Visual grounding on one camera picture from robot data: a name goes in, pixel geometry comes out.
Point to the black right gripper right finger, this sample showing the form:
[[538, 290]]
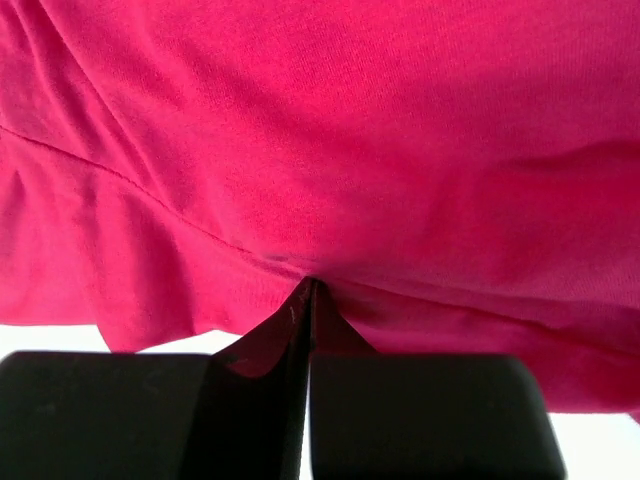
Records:
[[421, 416]]

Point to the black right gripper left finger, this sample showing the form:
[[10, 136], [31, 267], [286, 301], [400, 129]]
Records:
[[236, 414]]

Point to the magenta t shirt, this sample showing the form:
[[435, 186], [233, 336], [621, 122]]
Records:
[[463, 175]]

